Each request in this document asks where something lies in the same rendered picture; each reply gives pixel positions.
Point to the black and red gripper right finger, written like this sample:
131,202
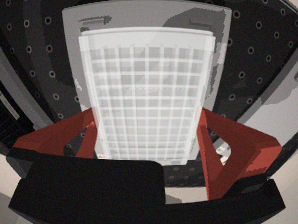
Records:
252,152

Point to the white multi-well plate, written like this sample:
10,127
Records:
138,73

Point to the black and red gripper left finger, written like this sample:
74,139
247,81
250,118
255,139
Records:
52,139

